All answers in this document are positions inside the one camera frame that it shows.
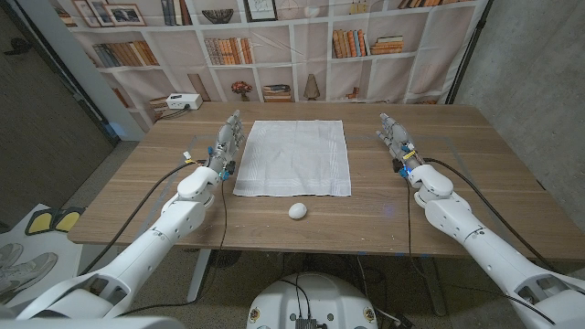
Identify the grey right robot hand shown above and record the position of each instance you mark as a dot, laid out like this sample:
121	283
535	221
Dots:
400	141

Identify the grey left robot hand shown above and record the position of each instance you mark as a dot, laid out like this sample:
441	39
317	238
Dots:
226	146

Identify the white cloth napkin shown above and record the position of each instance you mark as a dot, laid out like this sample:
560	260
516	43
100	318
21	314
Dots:
292	160

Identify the white toy egg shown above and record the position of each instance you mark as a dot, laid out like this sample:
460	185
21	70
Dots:
297	210

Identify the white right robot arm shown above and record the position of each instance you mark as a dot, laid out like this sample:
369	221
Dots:
480	242

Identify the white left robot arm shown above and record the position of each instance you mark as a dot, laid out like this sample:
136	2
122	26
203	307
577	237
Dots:
151	237

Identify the white power strip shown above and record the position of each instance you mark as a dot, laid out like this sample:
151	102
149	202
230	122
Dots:
184	101

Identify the printed bookshelf backdrop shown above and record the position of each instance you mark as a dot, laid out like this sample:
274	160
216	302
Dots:
393	77

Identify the black backdrop stand pole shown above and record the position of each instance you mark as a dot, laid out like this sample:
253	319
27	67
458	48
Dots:
471	50

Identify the white table leg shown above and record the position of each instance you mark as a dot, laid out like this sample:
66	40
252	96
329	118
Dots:
203	262

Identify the grey table leg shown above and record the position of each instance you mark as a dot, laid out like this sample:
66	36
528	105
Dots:
434	288

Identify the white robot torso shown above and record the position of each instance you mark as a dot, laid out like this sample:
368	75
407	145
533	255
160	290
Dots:
320	297

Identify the white shoe print floor mat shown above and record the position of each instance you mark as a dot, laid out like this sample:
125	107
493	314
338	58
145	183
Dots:
32	274

